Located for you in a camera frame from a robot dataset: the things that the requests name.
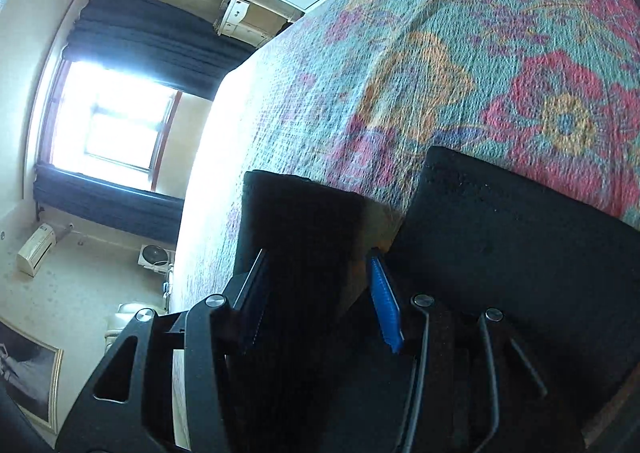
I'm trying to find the white air conditioner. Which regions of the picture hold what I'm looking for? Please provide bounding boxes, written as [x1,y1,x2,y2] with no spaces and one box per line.
[16,223,56,278]

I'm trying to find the black pants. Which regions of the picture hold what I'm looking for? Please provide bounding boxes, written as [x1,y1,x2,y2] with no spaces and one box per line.
[220,146,640,453]

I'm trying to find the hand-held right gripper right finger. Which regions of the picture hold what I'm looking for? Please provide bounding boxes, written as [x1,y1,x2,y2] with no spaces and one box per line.
[367,253,551,453]

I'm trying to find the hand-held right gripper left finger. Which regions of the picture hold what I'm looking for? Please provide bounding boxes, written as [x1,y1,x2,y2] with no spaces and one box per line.
[55,248,273,453]

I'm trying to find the white wall fan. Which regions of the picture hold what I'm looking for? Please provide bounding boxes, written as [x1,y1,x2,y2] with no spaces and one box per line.
[137,243,176,275]

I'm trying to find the gold framed picture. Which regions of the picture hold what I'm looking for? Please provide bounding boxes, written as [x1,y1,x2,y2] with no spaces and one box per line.
[0,317,65,434]

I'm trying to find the floral bedspread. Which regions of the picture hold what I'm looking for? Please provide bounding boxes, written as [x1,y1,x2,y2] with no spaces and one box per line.
[167,0,640,451]

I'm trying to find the window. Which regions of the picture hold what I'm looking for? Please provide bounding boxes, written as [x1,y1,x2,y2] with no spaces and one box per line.
[47,57,182,175]

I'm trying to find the cream tufted headboard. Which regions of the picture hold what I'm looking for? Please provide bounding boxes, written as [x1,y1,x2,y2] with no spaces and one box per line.
[102,301,172,353]

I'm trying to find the cream dresser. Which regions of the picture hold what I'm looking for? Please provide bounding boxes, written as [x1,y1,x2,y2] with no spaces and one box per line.
[213,0,297,50]

